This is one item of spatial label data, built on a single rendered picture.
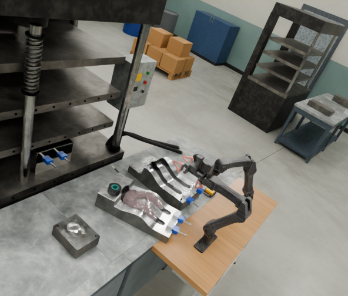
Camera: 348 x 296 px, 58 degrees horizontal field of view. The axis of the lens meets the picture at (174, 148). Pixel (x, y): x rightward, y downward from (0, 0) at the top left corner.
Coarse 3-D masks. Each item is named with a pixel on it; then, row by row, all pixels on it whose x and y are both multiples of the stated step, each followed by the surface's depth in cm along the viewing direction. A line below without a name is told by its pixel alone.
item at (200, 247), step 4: (204, 236) 194; (212, 236) 193; (216, 236) 204; (200, 240) 196; (204, 240) 195; (208, 240) 193; (212, 240) 200; (196, 244) 193; (200, 244) 194; (204, 244) 195; (208, 244) 195; (196, 248) 191; (200, 248) 191; (204, 248) 192; (200, 252) 189
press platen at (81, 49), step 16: (0, 16) 201; (0, 32) 180; (48, 32) 205; (64, 32) 215; (80, 32) 226; (0, 48) 162; (16, 48) 169; (48, 48) 183; (64, 48) 191; (80, 48) 199; (96, 48) 209; (0, 64) 148; (16, 64) 155; (48, 64) 169; (64, 64) 177; (80, 64) 186; (96, 64) 196; (112, 64) 208
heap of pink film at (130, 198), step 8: (128, 192) 199; (136, 192) 202; (144, 192) 202; (128, 200) 193; (136, 200) 197; (152, 200) 198; (144, 208) 189; (152, 208) 194; (160, 208) 200; (152, 216) 190
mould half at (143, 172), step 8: (144, 160) 239; (152, 160) 243; (168, 160) 236; (128, 168) 230; (136, 168) 228; (144, 168) 220; (152, 168) 222; (160, 168) 226; (136, 176) 227; (144, 176) 222; (152, 176) 218; (168, 176) 226; (176, 176) 231; (184, 176) 234; (144, 184) 225; (152, 184) 220; (160, 184) 217; (176, 184) 223; (192, 184) 228; (160, 192) 217; (168, 192) 213; (184, 192) 218; (168, 200) 215; (176, 200) 210; (184, 200) 210; (176, 208) 212
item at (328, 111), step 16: (320, 96) 612; (336, 96) 608; (304, 112) 514; (320, 112) 521; (336, 112) 552; (304, 128) 641; (320, 128) 672; (336, 128) 573; (288, 144) 545; (304, 144) 568; (320, 144) 593
